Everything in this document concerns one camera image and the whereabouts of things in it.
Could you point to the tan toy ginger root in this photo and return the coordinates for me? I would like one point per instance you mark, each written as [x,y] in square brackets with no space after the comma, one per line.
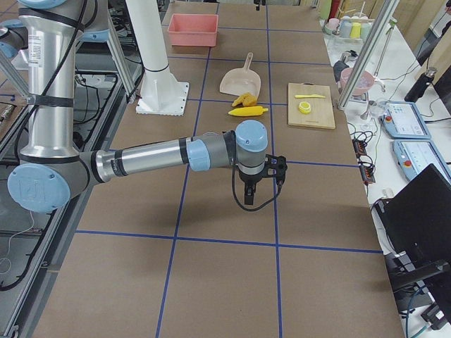
[239,100]

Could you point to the blue teach pendant near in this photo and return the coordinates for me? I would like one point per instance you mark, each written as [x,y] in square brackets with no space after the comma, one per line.
[414,155]

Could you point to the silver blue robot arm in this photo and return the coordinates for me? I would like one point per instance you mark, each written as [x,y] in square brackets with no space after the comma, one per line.
[51,170]

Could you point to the yellow plastic toy knife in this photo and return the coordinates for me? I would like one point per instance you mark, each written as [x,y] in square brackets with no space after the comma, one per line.
[309,96]

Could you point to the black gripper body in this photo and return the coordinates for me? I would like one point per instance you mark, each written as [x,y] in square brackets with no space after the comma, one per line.
[249,179]

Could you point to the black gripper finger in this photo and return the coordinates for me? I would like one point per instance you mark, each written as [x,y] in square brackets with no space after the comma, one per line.
[249,196]

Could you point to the pink plastic bin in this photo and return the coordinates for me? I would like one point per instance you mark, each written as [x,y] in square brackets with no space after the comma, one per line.
[193,29]

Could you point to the blue teach pendant far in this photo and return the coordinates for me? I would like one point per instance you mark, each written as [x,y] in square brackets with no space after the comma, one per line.
[402,120]

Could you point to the aluminium frame post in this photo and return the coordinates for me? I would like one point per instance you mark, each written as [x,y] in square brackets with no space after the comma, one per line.
[377,30]

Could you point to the blue teach pendant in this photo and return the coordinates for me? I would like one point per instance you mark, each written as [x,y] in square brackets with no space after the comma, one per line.
[414,155]
[402,120]

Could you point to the yellow toy corn cob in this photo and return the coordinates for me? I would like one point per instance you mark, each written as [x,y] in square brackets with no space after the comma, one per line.
[249,111]

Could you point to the black laptop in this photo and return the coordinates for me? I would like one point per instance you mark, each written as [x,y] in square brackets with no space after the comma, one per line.
[417,219]

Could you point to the brown toy potato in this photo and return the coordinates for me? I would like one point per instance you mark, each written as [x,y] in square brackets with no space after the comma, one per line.
[249,100]

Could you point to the beige plastic dustpan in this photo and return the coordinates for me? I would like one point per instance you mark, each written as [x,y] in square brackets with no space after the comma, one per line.
[239,81]

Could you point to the bamboo cutting board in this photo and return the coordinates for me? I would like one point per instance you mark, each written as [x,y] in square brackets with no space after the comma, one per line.
[321,115]

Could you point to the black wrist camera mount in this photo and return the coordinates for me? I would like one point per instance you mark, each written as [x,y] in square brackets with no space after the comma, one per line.
[275,167]

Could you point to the yellow toy lemon slice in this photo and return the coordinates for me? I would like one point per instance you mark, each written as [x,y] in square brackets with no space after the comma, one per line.
[304,107]

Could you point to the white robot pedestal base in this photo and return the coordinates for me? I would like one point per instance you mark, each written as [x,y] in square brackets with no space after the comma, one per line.
[160,92]

